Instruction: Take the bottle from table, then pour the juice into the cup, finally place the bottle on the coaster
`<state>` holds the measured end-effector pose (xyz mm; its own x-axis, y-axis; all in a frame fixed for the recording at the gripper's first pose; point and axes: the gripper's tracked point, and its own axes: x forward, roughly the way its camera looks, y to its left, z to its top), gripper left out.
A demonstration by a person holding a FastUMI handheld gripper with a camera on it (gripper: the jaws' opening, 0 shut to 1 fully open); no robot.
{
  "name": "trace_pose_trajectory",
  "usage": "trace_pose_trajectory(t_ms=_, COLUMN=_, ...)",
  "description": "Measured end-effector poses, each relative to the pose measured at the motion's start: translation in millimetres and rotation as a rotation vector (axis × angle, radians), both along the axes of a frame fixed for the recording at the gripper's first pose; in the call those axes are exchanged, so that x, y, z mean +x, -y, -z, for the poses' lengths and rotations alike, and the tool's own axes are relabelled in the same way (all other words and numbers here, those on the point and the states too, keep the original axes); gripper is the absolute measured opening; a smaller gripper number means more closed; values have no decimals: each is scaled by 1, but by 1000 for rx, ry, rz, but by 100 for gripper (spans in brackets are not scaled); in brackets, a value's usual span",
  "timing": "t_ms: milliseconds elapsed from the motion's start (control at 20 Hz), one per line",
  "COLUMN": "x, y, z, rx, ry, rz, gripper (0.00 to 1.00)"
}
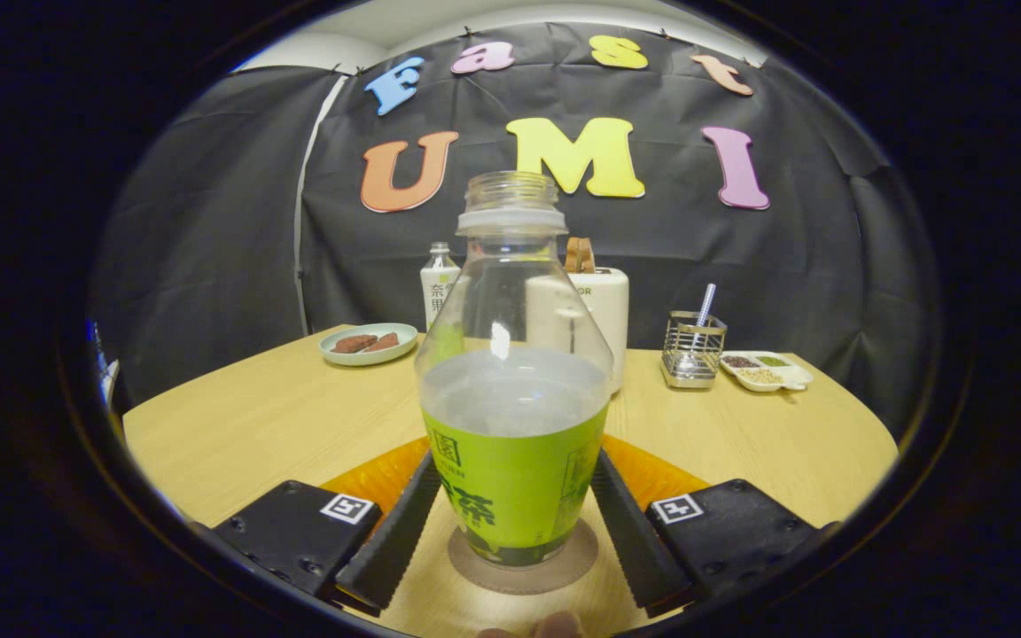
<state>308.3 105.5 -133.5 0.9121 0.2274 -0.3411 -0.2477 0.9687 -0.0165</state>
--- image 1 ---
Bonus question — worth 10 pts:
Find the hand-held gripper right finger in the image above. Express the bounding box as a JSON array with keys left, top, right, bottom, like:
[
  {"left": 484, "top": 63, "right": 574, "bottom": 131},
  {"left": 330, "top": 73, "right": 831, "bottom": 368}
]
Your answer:
[{"left": 590, "top": 434, "right": 839, "bottom": 612}]

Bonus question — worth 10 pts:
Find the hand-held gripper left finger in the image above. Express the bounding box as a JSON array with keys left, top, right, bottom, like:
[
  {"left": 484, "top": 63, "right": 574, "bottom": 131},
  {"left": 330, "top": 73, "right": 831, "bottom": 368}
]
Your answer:
[{"left": 212, "top": 436, "right": 443, "bottom": 612}]

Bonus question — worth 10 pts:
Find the round brown coaster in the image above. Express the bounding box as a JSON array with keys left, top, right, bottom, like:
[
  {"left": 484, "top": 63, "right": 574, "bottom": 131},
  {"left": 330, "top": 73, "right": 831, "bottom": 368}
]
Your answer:
[{"left": 448, "top": 518, "right": 600, "bottom": 595}]

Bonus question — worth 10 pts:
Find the clear juice bottle green label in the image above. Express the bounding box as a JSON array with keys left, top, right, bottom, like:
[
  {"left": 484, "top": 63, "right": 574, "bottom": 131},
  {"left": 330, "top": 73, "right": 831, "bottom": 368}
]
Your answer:
[{"left": 414, "top": 171, "right": 614, "bottom": 568}]

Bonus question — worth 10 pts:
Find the tall slim bottle white label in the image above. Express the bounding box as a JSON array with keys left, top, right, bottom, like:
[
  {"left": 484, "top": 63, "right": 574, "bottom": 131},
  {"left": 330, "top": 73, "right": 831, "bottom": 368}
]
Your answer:
[{"left": 420, "top": 242, "right": 463, "bottom": 333}]

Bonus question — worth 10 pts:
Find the pale green plate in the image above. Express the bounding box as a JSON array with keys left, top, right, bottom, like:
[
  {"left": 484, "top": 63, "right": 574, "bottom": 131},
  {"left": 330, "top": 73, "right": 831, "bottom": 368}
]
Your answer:
[{"left": 319, "top": 323, "right": 419, "bottom": 367}]

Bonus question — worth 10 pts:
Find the wooden table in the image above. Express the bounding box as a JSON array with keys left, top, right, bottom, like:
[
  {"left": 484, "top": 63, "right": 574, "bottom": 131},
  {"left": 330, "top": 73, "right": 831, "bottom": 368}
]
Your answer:
[{"left": 122, "top": 324, "right": 900, "bottom": 638}]

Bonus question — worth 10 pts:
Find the white divided dish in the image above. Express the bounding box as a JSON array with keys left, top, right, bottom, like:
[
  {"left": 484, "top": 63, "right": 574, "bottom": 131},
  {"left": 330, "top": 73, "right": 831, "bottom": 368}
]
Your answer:
[{"left": 721, "top": 351, "right": 814, "bottom": 393}]

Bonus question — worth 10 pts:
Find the cream toaster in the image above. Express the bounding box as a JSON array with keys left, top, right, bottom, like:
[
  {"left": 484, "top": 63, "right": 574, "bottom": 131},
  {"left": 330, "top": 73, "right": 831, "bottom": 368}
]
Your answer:
[{"left": 524, "top": 268, "right": 631, "bottom": 395}]

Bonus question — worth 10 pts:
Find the metal spoon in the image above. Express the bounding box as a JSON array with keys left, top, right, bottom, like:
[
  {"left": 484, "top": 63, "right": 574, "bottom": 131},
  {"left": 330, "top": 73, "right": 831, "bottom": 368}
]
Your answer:
[{"left": 688, "top": 284, "right": 717, "bottom": 355}]

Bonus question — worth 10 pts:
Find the metal wire utensil holder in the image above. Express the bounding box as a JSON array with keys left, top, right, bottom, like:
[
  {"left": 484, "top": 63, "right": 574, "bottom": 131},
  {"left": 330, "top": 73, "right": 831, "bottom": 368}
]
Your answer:
[{"left": 661, "top": 310, "right": 729, "bottom": 390}]

